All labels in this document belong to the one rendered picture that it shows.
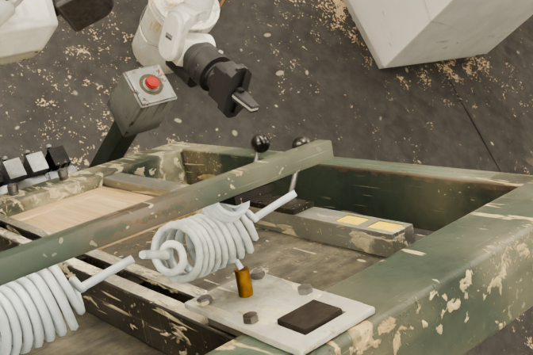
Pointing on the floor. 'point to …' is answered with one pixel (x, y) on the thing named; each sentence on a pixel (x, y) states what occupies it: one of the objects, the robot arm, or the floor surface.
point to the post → (113, 146)
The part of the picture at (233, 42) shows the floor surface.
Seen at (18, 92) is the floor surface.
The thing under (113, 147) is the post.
